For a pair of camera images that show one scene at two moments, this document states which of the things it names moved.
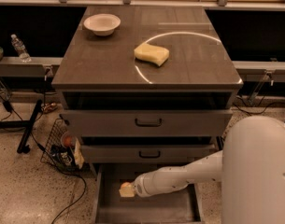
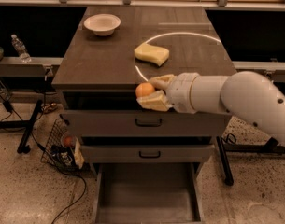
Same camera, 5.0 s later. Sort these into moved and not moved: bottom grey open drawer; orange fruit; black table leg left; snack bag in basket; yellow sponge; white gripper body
Moved: orange fruit; white gripper body
Not moved: snack bag in basket; bottom grey open drawer; black table leg left; yellow sponge
